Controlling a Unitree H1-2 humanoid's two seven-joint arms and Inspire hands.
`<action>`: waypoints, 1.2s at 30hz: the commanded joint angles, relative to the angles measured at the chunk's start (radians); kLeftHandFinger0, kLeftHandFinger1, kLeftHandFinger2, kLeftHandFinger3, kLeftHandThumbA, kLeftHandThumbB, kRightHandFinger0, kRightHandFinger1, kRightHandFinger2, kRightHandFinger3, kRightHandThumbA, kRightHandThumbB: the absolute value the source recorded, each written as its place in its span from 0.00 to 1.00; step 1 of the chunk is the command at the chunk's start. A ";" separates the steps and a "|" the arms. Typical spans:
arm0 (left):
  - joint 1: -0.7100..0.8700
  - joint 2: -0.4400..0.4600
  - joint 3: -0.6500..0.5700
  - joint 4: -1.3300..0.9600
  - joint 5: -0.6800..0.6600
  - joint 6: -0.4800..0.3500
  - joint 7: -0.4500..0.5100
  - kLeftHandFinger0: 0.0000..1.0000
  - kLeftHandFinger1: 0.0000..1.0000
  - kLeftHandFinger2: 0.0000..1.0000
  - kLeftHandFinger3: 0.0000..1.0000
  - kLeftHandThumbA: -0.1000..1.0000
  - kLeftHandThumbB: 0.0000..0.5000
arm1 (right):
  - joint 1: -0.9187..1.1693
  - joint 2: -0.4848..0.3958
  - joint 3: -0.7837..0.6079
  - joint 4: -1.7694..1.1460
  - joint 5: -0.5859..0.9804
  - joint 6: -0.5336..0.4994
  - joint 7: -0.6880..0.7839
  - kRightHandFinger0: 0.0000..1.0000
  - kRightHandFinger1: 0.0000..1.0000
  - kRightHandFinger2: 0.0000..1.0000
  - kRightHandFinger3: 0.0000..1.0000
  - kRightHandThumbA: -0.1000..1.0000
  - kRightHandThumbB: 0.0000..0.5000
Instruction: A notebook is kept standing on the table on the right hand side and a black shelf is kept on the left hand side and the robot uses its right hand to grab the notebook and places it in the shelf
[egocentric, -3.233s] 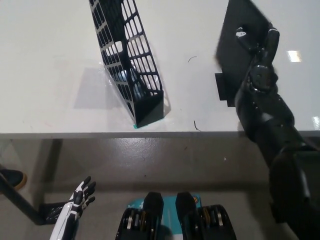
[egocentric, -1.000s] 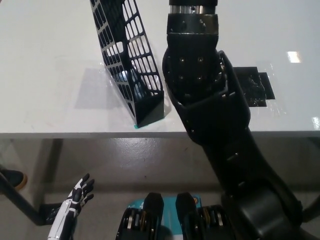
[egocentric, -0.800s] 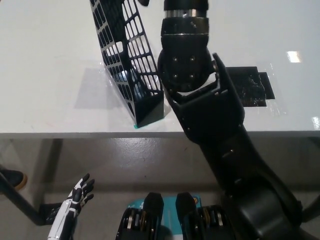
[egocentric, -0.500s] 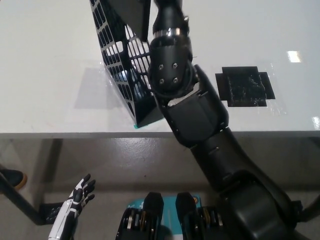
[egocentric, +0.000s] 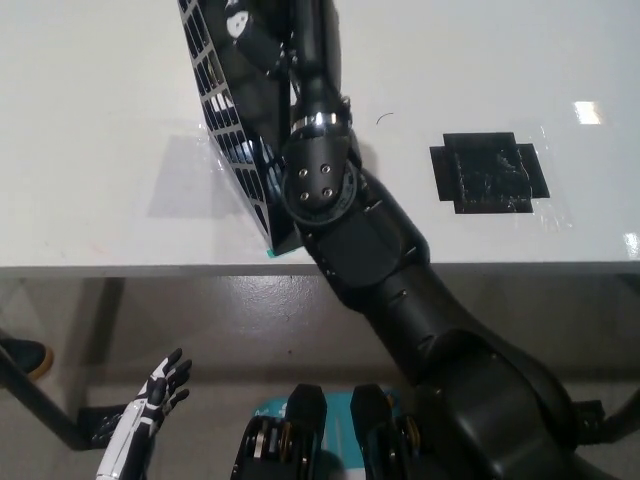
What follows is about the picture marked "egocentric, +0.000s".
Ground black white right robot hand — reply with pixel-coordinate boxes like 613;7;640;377
224;0;352;129

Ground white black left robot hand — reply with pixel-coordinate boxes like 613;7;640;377
94;348;194;479

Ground black mesh file shelf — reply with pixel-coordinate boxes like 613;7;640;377
177;0;302;254

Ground black ribbed robot body block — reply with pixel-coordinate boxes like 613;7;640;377
229;383;330;480
348;384;451;480

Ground black robot legs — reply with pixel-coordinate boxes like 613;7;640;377
252;390;401;480

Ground black perforated foot plate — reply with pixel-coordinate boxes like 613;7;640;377
78;405;126;449

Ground black metal table leg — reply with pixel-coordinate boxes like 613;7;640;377
0;344;94;450

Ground dark shoe with tan sole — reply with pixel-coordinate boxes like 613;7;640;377
0;337;55;382

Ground black tape patch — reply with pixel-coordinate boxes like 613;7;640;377
428;131;551;215

